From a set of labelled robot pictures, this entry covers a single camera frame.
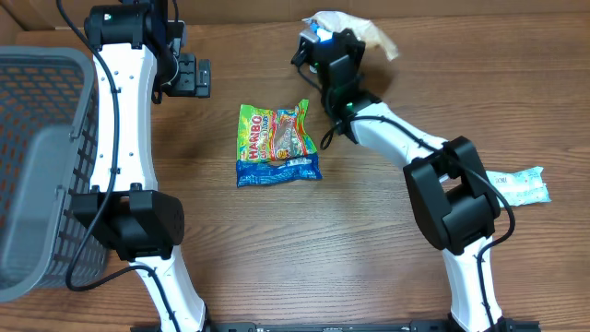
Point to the grey plastic shopping basket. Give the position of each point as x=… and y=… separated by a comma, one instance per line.
x=49, y=115

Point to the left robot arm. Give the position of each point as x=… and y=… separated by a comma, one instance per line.
x=137, y=49

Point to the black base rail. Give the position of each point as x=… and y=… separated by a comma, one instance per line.
x=505, y=325

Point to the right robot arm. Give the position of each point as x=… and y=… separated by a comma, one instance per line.
x=453, y=201

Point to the beige mushroom snack bag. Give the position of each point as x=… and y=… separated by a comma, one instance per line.
x=364, y=29

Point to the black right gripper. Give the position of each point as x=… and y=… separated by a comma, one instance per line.
x=356, y=44

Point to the light blue snack packet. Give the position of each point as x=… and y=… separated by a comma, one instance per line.
x=521, y=188

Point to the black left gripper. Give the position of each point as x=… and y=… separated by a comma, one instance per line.
x=188, y=88

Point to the dark blue snack packet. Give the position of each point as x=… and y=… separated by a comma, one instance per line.
x=256, y=174

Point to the green Haribo candy bag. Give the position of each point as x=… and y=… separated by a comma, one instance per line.
x=266, y=135

